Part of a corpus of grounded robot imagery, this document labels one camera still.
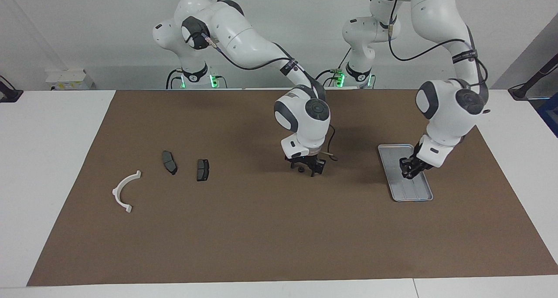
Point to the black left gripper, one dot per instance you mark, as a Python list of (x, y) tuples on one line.
[(420, 158)]

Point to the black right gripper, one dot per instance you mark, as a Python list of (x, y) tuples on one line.
[(305, 159)]

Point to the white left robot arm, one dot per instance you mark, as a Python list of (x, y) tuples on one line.
[(449, 110)]

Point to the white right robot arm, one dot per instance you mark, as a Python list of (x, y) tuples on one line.
[(244, 36)]

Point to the silver metal tray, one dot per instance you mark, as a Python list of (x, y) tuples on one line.
[(394, 167)]

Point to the brown table mat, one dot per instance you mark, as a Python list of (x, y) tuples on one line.
[(283, 228)]

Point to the rectangular grey brake pad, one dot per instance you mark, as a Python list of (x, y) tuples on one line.
[(202, 170)]

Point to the curved grey brake pad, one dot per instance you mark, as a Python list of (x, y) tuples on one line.
[(169, 162)]

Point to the blue crate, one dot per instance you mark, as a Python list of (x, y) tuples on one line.
[(550, 114)]

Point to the black clamp stand base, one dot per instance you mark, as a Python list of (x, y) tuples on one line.
[(9, 95)]

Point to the white curved plastic bracket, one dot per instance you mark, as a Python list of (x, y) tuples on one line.
[(116, 193)]

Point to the white wall socket box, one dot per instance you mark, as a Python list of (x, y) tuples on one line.
[(69, 80)]

